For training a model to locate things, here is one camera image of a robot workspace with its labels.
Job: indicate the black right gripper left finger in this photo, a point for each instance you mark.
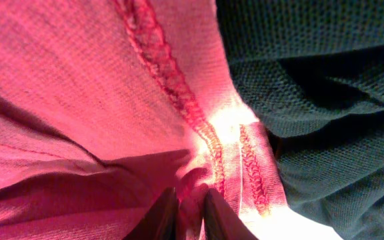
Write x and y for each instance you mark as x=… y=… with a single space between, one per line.
x=159 y=223

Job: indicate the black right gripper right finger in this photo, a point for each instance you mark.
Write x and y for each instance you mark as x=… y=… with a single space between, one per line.
x=221 y=222

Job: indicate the orange t-shirt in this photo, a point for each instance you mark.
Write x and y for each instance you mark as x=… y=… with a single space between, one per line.
x=104 y=104

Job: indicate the black adidas jacket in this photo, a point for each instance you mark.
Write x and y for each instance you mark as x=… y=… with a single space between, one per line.
x=313 y=72

